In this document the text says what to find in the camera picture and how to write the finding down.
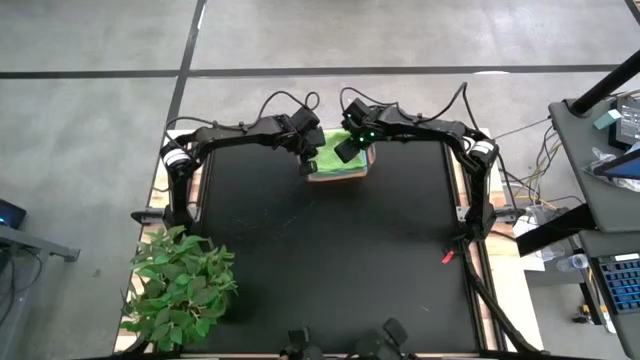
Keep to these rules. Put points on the clear plastic bag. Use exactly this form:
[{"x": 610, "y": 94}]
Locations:
[{"x": 597, "y": 162}]

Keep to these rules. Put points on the grey metal side table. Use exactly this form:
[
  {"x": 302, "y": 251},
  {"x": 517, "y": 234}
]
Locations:
[{"x": 30, "y": 245}]

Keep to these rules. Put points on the green artificial plant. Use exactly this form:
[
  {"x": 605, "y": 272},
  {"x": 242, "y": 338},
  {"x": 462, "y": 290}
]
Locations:
[{"x": 175, "y": 300}]

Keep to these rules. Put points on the small red tag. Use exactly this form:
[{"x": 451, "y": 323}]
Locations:
[{"x": 446, "y": 257}]

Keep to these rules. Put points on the clear plastic bin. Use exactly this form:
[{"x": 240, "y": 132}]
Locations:
[{"x": 372, "y": 160}]

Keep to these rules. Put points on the dark laptop screen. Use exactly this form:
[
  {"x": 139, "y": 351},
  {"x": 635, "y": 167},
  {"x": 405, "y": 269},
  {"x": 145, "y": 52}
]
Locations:
[{"x": 625, "y": 167}]

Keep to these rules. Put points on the green microfiber towel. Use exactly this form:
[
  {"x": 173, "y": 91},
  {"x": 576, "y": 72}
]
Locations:
[{"x": 332, "y": 155}]

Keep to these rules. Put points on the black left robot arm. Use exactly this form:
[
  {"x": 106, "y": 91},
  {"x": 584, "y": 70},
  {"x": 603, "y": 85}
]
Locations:
[{"x": 240, "y": 136}]

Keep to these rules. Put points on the black rounded object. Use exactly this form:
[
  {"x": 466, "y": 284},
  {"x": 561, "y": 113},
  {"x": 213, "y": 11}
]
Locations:
[{"x": 382, "y": 342}]

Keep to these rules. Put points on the grey side desk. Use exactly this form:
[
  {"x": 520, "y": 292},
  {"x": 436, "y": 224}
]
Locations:
[{"x": 585, "y": 200}]

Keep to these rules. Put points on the black crossbar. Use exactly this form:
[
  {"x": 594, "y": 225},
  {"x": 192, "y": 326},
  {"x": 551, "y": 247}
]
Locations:
[{"x": 555, "y": 230}]

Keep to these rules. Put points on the dark device with blue light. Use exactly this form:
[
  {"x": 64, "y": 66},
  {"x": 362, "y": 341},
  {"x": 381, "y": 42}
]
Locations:
[{"x": 10, "y": 215}]

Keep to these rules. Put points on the backlit black keyboard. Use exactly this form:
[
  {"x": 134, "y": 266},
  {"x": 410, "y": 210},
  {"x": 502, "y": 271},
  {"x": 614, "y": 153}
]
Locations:
[{"x": 622, "y": 285}]

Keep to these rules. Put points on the black aluminium table frame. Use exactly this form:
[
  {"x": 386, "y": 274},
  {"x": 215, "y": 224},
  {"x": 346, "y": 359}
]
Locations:
[{"x": 481, "y": 300}]

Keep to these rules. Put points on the clear water bottle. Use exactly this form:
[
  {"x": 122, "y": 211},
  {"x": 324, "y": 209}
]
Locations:
[{"x": 575, "y": 262}]

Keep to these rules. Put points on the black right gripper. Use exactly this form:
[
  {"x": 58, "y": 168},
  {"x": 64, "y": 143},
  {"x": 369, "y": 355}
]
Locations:
[{"x": 365, "y": 125}]

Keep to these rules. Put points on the small teal box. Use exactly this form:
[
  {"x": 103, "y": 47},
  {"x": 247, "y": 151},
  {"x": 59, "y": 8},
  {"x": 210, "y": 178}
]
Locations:
[{"x": 607, "y": 120}]

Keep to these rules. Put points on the grey keyboard desk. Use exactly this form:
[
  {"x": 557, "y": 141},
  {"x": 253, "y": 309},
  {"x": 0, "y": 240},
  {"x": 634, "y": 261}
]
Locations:
[{"x": 600, "y": 245}]

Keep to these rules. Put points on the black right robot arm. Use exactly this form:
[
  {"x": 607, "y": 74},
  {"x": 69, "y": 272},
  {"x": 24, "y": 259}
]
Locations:
[{"x": 450, "y": 132}]

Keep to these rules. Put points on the white paper sheets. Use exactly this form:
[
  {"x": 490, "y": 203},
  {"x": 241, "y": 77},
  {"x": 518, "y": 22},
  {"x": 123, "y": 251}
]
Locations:
[{"x": 535, "y": 262}]

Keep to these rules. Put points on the black round pole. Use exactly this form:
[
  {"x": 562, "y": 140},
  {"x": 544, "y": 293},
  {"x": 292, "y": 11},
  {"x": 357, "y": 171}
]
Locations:
[{"x": 605, "y": 85}]

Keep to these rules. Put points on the black tablet device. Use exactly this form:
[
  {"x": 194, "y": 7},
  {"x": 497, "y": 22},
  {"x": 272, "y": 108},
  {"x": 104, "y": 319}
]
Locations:
[{"x": 627, "y": 125}]

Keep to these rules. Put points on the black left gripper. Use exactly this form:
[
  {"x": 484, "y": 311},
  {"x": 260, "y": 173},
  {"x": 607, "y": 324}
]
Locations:
[{"x": 305, "y": 132}]

